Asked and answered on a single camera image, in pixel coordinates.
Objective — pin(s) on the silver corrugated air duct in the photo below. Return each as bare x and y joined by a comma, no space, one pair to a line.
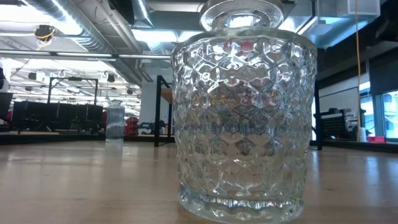
90,40

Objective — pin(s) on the black workbench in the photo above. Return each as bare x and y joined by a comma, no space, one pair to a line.
56,116

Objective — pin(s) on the red bin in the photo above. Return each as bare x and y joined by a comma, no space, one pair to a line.
376,139

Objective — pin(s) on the long ceiling light strip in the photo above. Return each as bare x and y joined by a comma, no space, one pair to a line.
84,55

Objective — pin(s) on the black pegboard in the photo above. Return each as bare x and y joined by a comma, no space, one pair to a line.
334,127

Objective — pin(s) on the clear honeycomb wide-rim vase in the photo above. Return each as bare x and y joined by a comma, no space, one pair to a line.
242,124

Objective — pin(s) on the white roll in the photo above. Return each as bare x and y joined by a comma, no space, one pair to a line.
362,134

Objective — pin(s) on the black metal gantry frame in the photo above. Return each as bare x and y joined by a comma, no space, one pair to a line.
73,78

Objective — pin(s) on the clear tall ribbed glass vase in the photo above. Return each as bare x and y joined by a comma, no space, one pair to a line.
115,121

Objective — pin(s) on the red tool cabinet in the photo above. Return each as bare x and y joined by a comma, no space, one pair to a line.
132,126

